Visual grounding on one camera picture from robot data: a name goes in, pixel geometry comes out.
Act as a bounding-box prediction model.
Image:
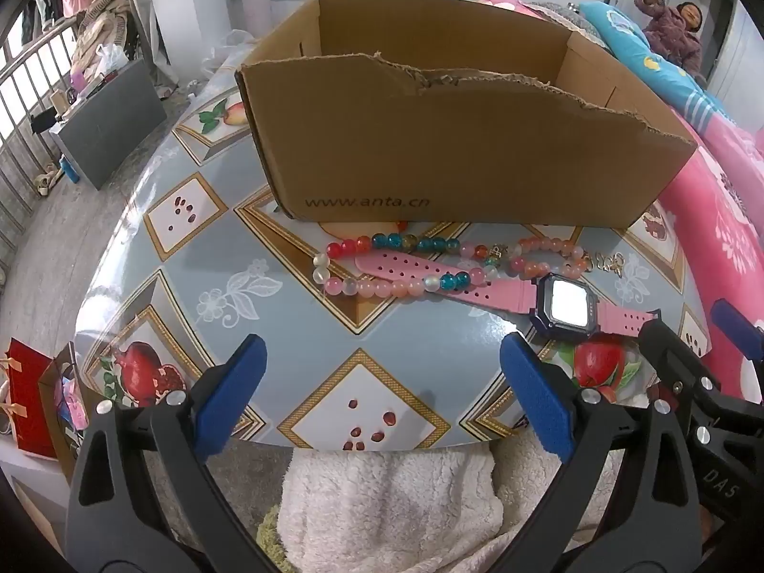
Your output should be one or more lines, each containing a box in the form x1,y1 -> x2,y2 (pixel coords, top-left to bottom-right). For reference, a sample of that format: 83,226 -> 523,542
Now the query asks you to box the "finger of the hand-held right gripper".
638,318 -> 764,520
710,298 -> 764,365

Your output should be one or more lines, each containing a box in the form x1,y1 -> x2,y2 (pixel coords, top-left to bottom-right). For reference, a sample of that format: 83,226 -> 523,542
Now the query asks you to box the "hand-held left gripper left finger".
64,333 -> 281,573

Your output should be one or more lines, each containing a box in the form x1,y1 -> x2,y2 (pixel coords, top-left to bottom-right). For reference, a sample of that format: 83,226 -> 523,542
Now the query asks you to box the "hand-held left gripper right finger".
500,331 -> 699,573

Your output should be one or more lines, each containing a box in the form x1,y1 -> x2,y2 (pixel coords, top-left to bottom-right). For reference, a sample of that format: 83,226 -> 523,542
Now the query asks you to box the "pink strap wristwatch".
355,251 -> 663,344

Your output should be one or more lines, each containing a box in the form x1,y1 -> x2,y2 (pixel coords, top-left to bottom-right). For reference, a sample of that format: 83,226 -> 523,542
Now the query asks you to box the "gold butterfly keychain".
588,251 -> 626,279

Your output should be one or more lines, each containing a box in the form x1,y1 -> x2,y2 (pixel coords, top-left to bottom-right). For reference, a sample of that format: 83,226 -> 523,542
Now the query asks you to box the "multicoloured bead bracelet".
311,233 -> 499,299

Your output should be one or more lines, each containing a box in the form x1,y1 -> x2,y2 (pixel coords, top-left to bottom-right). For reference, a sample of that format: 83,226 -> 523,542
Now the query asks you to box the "brown cardboard box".
234,0 -> 698,231

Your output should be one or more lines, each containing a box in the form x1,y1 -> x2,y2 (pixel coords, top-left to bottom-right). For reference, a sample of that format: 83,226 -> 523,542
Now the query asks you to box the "fruit print tablecloth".
74,63 -> 714,451

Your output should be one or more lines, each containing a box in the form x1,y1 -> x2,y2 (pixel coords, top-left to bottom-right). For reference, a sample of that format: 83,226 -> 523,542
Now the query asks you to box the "pink floral blanket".
477,0 -> 764,407

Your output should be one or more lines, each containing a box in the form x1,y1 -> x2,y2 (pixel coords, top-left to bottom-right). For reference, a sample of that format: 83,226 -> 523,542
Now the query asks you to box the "green fuzzy cloth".
255,504 -> 290,573

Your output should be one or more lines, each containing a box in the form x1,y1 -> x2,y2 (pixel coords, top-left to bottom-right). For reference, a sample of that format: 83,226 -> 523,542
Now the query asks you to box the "brown paper bag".
39,343 -> 90,478

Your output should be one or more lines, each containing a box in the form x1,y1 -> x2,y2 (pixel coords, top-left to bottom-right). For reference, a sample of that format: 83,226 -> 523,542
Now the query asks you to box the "white fleece blanket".
173,430 -> 634,573

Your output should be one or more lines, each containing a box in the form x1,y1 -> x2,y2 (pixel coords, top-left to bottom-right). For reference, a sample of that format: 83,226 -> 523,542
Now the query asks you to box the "red gift bag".
0,337 -> 61,460

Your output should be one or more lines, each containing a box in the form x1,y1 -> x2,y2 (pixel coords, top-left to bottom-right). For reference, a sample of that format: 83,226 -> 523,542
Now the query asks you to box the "grey cabinet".
51,58 -> 168,191

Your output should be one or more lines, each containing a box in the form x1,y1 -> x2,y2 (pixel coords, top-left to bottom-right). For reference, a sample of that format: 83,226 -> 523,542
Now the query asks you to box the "blue cartoon pillow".
578,0 -> 738,126

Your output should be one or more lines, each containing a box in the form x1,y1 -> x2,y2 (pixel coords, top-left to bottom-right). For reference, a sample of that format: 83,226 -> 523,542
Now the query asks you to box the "white plastic bag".
95,42 -> 129,73
203,29 -> 257,75

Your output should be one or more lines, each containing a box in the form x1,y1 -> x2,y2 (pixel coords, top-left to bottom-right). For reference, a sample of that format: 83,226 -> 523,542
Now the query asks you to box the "grey lace pillow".
540,3 -> 606,42

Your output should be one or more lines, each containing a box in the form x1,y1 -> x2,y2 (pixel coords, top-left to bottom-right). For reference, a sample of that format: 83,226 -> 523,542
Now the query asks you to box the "metal railing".
0,12 -> 78,287

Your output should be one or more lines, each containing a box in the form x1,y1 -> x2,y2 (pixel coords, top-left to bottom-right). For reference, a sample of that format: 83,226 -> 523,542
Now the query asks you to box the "pile of clothes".
72,0 -> 141,85

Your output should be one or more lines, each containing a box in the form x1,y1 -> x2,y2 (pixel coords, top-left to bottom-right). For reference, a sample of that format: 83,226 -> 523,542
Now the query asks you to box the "dark hanging jacket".
24,0 -> 61,42

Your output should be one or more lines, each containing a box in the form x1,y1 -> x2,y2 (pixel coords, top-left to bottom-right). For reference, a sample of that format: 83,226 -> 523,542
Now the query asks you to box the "pink bead bracelet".
507,237 -> 592,280

